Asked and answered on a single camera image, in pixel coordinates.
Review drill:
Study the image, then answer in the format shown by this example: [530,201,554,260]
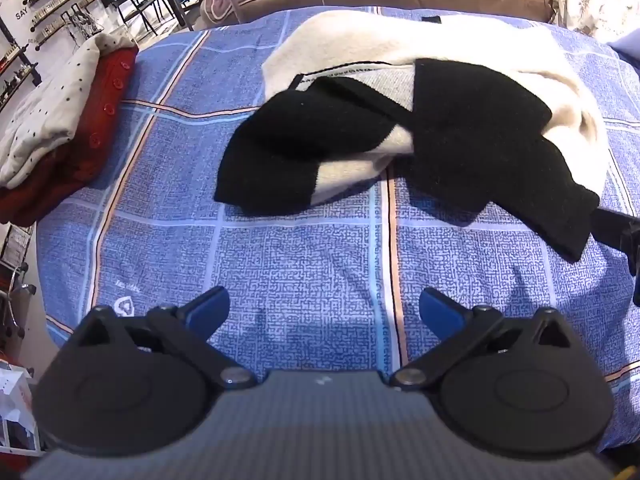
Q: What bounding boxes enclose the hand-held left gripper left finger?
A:
[75,286,258,391]

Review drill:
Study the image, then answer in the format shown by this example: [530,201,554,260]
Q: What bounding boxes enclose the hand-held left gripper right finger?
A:
[390,286,573,391]

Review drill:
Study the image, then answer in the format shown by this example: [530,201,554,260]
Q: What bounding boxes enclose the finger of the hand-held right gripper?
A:
[592,207,640,261]

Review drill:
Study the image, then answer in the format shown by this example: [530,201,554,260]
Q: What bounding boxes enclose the cream and black sweater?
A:
[214,10,608,263]

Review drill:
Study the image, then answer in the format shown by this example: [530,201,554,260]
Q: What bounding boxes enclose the blue checked bedsheet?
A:
[35,6,640,456]

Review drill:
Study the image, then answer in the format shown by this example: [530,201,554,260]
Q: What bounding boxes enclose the blue cloth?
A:
[612,30,640,68]

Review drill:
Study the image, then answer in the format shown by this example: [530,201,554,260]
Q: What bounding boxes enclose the metal stool base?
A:
[0,225,37,351]

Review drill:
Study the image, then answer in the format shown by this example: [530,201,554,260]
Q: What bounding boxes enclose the red knit folded garment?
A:
[0,46,140,226]

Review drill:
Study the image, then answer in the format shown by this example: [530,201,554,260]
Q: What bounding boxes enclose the white papers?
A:
[0,360,42,456]

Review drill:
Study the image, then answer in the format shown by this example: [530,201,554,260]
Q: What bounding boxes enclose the cream polka dot folded garment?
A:
[0,32,137,191]

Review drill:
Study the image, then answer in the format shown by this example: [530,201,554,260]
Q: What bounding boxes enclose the black chair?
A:
[112,0,166,36]

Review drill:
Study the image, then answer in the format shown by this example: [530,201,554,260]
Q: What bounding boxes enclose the wall shelves with small bottles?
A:
[15,0,106,53]

